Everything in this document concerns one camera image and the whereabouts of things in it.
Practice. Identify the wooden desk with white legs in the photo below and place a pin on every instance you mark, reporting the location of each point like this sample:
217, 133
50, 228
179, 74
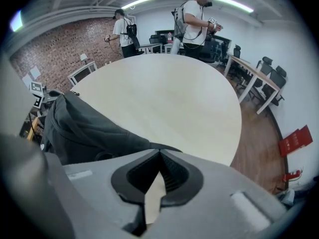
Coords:
259, 76

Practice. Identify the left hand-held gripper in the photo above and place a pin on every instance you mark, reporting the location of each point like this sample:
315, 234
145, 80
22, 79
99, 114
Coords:
37, 93

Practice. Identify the white table lamp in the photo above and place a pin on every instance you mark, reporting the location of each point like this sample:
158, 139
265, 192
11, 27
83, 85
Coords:
83, 57

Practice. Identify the round white table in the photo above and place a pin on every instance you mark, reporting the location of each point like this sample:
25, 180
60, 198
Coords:
159, 103

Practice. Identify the ceiling light strip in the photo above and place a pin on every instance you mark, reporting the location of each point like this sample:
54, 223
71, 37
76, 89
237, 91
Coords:
233, 2
138, 2

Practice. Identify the white wall papers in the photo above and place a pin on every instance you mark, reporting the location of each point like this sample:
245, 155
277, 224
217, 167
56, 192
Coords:
31, 77

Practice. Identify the dark grey cloth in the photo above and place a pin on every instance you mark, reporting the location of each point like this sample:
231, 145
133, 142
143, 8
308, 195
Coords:
84, 128

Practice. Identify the black office chair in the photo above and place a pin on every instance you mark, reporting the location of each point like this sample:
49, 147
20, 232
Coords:
236, 50
276, 80
266, 65
157, 39

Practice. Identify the red fire extinguisher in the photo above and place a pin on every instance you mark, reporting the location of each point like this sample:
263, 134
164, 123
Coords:
292, 175

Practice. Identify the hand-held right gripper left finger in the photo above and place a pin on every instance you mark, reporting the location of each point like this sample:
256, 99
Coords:
99, 195

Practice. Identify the dark wall counter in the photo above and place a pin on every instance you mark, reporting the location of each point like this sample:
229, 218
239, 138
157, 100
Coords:
224, 42

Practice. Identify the red cabinet box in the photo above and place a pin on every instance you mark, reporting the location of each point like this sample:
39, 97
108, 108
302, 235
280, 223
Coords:
295, 141

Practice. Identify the small white side table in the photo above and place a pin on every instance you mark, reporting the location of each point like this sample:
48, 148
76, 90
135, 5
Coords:
83, 71

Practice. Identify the red drink bottle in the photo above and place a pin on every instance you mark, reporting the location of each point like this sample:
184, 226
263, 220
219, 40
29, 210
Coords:
170, 37

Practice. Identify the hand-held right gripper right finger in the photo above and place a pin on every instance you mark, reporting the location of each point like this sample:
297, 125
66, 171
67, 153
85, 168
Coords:
211, 208

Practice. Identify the gray desk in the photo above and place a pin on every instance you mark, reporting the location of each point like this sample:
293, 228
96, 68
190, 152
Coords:
150, 46

